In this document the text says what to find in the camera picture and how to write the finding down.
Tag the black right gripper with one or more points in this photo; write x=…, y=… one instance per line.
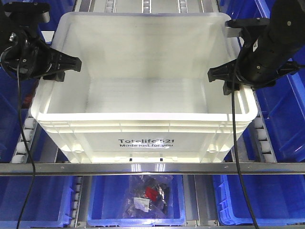
x=264, y=57

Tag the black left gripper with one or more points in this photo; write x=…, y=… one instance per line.
x=23, y=51

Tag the white plastic Totelife tote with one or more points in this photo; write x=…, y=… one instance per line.
x=143, y=93

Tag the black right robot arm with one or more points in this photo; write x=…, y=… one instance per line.
x=293, y=10

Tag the blue bin upper right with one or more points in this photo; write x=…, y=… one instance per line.
x=283, y=105

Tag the blue bin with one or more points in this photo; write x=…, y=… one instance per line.
x=283, y=105
x=107, y=197
x=10, y=114
x=48, y=206
x=276, y=200

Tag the blue bin upper left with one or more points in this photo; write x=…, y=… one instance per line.
x=10, y=114

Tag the blue bin lower right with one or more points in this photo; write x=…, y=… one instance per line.
x=276, y=200

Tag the blue bin lower centre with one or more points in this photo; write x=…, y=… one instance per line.
x=107, y=197

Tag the blue bin lower left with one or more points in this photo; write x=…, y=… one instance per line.
x=48, y=206

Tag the right white roller track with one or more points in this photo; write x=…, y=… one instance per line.
x=264, y=143

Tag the white roller track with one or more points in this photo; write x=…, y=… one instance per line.
x=264, y=143
x=24, y=144
x=76, y=199

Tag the left white roller track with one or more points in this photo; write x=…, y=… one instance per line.
x=24, y=144

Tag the lower white roller track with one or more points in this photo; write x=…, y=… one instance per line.
x=76, y=199

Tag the bagged parts with red piece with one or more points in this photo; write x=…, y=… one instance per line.
x=148, y=197

